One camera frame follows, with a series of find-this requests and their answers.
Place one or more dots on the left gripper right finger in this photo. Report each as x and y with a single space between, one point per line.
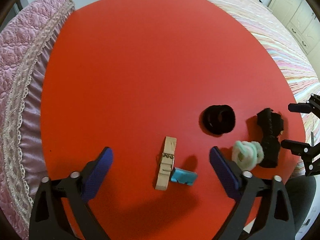
274 219

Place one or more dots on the wooden clothespin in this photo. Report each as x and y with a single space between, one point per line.
166 164

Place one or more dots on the striped bed sheet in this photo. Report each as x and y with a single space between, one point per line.
278 42

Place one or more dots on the blue small clip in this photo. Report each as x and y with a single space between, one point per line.
182 176

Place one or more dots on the dark trouser leg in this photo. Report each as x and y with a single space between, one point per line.
301 191

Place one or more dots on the red table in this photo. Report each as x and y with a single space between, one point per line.
125 74

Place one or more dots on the cream wardrobe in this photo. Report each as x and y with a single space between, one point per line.
302 22

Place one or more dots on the pink quilted bed cover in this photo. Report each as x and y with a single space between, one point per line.
26 45

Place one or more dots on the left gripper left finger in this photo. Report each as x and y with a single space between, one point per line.
48 217

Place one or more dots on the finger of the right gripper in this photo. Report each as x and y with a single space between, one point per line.
310 106
309 155

